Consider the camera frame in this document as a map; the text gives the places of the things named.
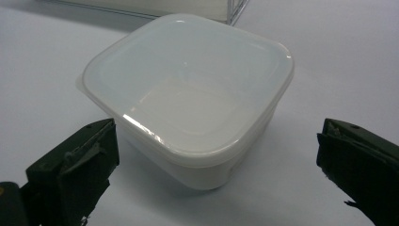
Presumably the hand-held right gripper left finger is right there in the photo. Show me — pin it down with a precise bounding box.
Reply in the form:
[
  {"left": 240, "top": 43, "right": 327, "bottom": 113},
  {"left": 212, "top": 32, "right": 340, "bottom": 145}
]
[{"left": 19, "top": 118, "right": 120, "bottom": 226}]

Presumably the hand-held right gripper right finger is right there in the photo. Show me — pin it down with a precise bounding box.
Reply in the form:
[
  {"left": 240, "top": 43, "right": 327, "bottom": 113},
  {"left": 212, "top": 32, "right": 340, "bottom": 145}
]
[{"left": 315, "top": 118, "right": 399, "bottom": 226}]

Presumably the white square plastic container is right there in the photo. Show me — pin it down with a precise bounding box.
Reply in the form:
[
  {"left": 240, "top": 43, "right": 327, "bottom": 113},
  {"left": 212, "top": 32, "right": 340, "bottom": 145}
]
[{"left": 113, "top": 100, "right": 280, "bottom": 191}]

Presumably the translucent white plastic container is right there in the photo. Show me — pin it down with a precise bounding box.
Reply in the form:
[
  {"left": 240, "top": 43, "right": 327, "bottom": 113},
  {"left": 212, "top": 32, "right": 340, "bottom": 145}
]
[{"left": 75, "top": 12, "right": 295, "bottom": 169}]

